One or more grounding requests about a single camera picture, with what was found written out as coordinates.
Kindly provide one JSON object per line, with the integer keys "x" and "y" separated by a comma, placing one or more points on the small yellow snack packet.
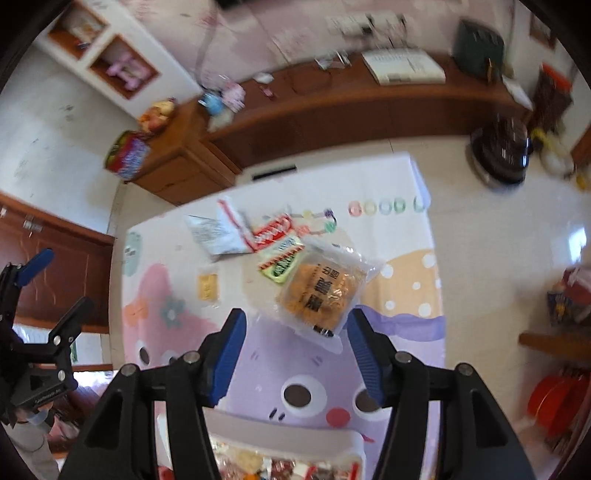
{"x": 207, "y": 287}

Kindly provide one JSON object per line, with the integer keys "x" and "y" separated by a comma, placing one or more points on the black round appliance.
{"x": 501, "y": 150}

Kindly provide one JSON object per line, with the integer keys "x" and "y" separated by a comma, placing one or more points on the wall niche with box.
{"x": 78, "y": 30}

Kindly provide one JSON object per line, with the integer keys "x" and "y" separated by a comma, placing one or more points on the white red striped packet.
{"x": 228, "y": 213}

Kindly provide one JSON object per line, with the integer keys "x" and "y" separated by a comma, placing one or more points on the white plastic container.
{"x": 258, "y": 427}

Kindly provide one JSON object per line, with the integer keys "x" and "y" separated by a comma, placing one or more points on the wooden cabinet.
{"x": 346, "y": 110}

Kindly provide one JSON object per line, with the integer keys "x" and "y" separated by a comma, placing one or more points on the red round basin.
{"x": 554, "y": 406}

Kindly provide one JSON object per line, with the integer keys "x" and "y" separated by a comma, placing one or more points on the wooden shelf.
{"x": 554, "y": 345}

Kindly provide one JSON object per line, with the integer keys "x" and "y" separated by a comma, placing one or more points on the red round tin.
{"x": 127, "y": 154}

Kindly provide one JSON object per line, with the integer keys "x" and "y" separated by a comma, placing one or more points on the white silver snack bag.
{"x": 214, "y": 235}

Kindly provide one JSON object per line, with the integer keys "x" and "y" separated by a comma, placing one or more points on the pink packet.
{"x": 233, "y": 96}

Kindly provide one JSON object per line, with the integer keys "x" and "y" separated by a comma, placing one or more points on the green red snack packet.
{"x": 279, "y": 265}

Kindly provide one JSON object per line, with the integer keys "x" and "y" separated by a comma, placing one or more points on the red white snack packet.
{"x": 272, "y": 235}

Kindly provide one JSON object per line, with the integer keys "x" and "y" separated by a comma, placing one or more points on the white wall sockets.
{"x": 364, "y": 25}

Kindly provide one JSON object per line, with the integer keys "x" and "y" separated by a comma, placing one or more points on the wooden door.
{"x": 55, "y": 272}

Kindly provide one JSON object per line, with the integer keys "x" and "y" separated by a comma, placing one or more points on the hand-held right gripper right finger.
{"x": 367, "y": 362}

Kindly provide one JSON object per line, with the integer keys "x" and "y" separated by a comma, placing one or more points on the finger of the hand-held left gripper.
{"x": 37, "y": 266}
{"x": 71, "y": 321}

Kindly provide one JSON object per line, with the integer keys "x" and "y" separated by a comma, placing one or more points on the wall niche with pink dumbbells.
{"x": 124, "y": 69}

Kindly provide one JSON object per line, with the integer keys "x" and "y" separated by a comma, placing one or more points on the person's left forearm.
{"x": 32, "y": 447}

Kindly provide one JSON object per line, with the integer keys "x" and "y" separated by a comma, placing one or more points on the white flat device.
{"x": 401, "y": 67}

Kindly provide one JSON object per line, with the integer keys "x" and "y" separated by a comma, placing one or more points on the clear packet with brown cake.
{"x": 318, "y": 290}

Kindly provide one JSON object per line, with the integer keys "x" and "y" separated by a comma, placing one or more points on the fruit bowl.
{"x": 158, "y": 115}

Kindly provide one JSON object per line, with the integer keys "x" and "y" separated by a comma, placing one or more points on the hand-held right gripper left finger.
{"x": 228, "y": 357}

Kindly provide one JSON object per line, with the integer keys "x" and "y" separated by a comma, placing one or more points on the red black box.
{"x": 551, "y": 97}

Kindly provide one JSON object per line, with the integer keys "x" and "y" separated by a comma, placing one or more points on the pile of packed snacks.
{"x": 277, "y": 466}

